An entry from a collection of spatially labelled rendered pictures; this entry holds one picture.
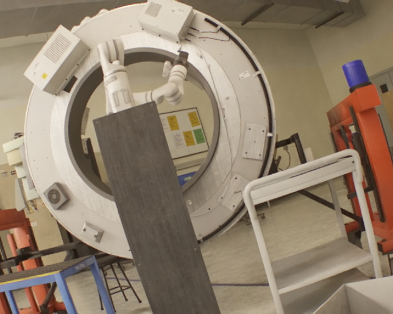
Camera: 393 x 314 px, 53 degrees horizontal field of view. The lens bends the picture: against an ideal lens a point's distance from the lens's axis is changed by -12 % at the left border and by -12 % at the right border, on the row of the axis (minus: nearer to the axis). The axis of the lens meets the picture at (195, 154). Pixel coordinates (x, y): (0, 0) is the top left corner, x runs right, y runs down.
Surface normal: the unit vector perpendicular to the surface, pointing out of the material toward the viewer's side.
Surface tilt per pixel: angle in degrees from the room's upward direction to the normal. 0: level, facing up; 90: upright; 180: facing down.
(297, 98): 90
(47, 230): 91
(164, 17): 90
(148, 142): 90
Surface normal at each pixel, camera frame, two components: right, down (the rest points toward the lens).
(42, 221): 0.53, -0.23
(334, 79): -0.79, 0.20
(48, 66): -0.10, -0.05
